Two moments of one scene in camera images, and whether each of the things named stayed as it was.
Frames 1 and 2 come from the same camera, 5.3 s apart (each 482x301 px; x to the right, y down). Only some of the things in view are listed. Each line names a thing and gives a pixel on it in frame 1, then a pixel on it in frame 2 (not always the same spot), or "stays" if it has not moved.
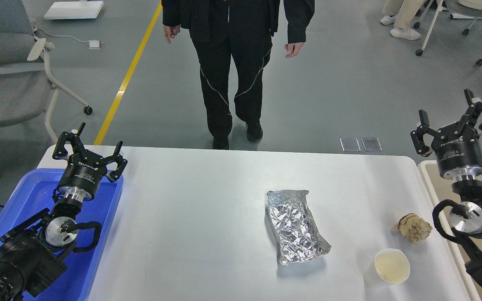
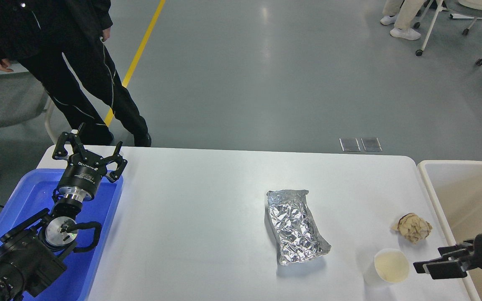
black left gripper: [81, 177] stays
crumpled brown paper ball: [413, 227] stays
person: [232, 39] → [61, 44]
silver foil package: [298, 238] stays
